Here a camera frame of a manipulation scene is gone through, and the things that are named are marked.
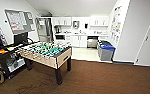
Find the foosball gaming table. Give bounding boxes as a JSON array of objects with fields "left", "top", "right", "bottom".
[{"left": 18, "top": 40, "right": 73, "bottom": 86}]

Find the white two-door sink cabinet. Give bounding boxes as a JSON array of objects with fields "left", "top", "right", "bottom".
[{"left": 70, "top": 34, "right": 89, "bottom": 48}]

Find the white wide drawer unit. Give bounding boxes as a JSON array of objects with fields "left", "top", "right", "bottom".
[{"left": 64, "top": 34, "right": 72, "bottom": 46}]

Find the black built-in microwave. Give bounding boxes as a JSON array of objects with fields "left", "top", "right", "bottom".
[{"left": 55, "top": 34, "right": 66, "bottom": 41}]

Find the black coffee maker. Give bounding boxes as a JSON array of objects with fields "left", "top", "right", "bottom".
[{"left": 54, "top": 25, "right": 61, "bottom": 34}]

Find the white narrow three-drawer unit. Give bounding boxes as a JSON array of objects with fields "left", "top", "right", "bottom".
[{"left": 98, "top": 34, "right": 109, "bottom": 42}]

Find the grey bin with green lid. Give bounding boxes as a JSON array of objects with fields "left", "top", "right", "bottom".
[{"left": 99, "top": 40, "right": 113, "bottom": 47}]

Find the grey bin with blue lid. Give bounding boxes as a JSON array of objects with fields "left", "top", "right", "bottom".
[{"left": 98, "top": 44, "right": 117, "bottom": 62}]

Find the stainless steel refrigerator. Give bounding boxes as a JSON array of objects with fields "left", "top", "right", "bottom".
[{"left": 35, "top": 16, "right": 54, "bottom": 43}]

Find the grey clutter on refrigerator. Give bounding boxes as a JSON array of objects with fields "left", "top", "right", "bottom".
[{"left": 39, "top": 12, "right": 52, "bottom": 18}]

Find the black monitor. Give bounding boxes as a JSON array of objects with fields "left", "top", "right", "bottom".
[{"left": 13, "top": 32, "right": 29, "bottom": 46}]

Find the black wheeled cart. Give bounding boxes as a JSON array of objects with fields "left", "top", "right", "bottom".
[{"left": 0, "top": 41, "right": 34, "bottom": 80}]

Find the white door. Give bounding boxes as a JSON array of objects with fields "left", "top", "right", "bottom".
[{"left": 134, "top": 4, "right": 150, "bottom": 67}]

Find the black wall soap dispenser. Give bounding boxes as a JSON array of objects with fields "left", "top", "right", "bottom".
[{"left": 84, "top": 22, "right": 89, "bottom": 30}]

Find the white two-door wall cabinet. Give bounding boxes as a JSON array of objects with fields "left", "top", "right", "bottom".
[{"left": 53, "top": 16, "right": 73, "bottom": 27}]

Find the white three-door wall cabinet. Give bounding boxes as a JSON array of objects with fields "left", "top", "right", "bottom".
[{"left": 89, "top": 15, "right": 110, "bottom": 28}]

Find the large wall notice poster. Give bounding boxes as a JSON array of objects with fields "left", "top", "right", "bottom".
[{"left": 110, "top": 5, "right": 123, "bottom": 42}]

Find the framed wall board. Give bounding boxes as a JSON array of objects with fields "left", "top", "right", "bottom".
[{"left": 4, "top": 9, "right": 37, "bottom": 35}]

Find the metal door handle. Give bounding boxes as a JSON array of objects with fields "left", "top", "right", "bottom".
[{"left": 144, "top": 35, "right": 150, "bottom": 42}]

